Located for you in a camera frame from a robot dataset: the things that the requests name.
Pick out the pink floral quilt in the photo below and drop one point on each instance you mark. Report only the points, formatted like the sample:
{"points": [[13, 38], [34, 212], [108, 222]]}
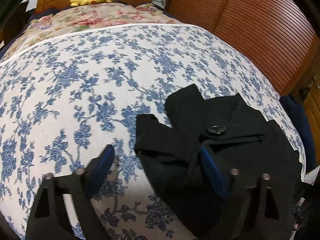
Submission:
{"points": [[53, 23]]}

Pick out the black coat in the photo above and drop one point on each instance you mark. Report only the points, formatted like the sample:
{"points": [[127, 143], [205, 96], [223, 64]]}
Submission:
{"points": [[260, 167]]}

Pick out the blue floral white bedspread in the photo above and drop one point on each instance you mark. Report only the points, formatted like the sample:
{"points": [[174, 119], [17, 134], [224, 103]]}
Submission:
{"points": [[64, 99]]}

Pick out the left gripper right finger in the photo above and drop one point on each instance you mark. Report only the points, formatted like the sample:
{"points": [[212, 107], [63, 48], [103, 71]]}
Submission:
{"points": [[212, 171]]}

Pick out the dark desk chair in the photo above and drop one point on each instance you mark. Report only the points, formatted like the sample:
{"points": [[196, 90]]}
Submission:
{"points": [[14, 24]]}

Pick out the navy blue garment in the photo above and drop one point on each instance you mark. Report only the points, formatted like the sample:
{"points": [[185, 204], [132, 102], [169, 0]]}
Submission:
{"points": [[296, 113]]}

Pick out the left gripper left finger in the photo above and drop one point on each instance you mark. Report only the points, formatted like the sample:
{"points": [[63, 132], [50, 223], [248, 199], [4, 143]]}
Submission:
{"points": [[97, 170]]}

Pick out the wooden louvered wardrobe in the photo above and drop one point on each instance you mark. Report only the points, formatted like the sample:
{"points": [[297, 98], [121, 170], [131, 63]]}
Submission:
{"points": [[273, 34]]}

